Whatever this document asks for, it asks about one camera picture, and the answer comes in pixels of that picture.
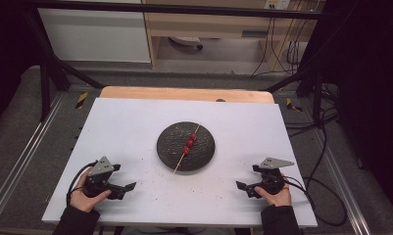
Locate dark round plate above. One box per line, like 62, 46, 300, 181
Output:
156, 121, 217, 172

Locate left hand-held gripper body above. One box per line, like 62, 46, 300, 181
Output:
82, 156, 122, 199

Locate light wooden desk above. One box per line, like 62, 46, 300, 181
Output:
141, 0, 319, 72

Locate wooden skewer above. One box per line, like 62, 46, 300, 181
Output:
172, 122, 202, 175

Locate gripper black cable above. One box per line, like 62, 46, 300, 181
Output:
282, 175, 348, 227
66, 160, 99, 207

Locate wooden table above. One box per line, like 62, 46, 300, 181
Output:
99, 85, 276, 105

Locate white board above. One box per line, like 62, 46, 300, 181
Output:
41, 97, 319, 228

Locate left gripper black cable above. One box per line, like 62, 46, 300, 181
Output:
66, 160, 99, 207

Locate aluminium rail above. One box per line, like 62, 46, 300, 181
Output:
0, 92, 67, 226
310, 128, 372, 235

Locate person's right hand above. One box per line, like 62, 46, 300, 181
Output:
254, 176, 293, 208

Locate black metal frame stand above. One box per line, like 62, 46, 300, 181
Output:
23, 9, 106, 122
265, 58, 326, 124

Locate black metal frame bar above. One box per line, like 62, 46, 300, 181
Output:
24, 0, 327, 21

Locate white power strip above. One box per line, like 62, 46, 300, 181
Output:
168, 35, 205, 51

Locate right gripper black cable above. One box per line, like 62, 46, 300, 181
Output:
282, 175, 348, 227

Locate white cabinet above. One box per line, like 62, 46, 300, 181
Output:
37, 0, 152, 64

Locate white wall socket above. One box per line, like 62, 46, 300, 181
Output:
264, 0, 291, 10

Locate person's left hand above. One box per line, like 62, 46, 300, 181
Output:
69, 168, 113, 213

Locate black floor cables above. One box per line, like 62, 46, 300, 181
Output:
283, 82, 340, 138

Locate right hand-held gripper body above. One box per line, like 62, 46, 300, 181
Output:
252, 157, 295, 196

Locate hanging black cables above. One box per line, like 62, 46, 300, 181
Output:
251, 16, 311, 77

